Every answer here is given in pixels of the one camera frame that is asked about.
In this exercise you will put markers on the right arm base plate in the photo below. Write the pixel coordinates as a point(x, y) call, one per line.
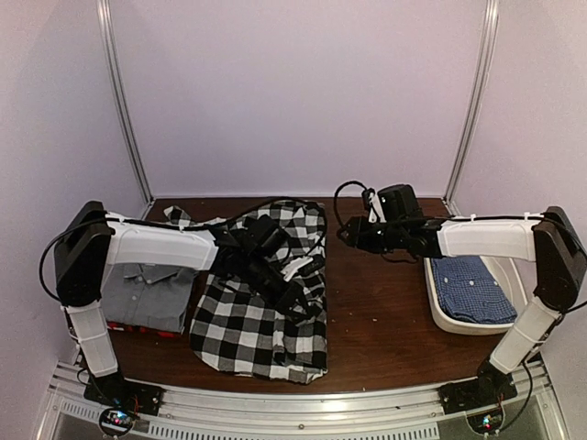
point(487, 388)

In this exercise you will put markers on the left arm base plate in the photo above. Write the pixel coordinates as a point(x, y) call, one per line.
point(118, 392)

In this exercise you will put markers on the white plastic basket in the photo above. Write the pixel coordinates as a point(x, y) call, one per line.
point(506, 274)

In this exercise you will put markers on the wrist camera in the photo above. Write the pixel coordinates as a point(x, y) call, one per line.
point(302, 266)
point(372, 204)

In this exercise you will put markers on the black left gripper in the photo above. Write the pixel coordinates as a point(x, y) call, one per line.
point(289, 297)

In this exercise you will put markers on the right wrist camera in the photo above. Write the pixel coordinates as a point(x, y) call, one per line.
point(372, 204)

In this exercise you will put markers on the folded grey shirt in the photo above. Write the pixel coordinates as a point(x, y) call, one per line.
point(152, 296)

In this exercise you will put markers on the right aluminium frame post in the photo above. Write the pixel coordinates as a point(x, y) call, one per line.
point(484, 63)

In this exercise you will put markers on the folded red plaid shirt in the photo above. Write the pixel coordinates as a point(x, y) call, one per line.
point(137, 329)

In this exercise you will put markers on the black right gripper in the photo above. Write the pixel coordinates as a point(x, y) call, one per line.
point(358, 235)

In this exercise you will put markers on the black white checked shirt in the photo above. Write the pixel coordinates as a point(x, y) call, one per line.
point(235, 332)

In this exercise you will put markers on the aluminium frame post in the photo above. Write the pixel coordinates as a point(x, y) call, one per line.
point(484, 63)
point(106, 25)

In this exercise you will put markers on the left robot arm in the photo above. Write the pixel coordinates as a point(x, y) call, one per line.
point(96, 239)

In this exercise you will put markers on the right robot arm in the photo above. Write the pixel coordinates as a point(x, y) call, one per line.
point(546, 239)

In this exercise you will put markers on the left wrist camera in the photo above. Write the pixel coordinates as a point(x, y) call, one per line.
point(302, 266)

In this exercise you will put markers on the blue checked shirt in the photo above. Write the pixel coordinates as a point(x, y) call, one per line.
point(468, 292)

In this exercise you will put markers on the left aluminium frame post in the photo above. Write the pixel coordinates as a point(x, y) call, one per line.
point(106, 25)

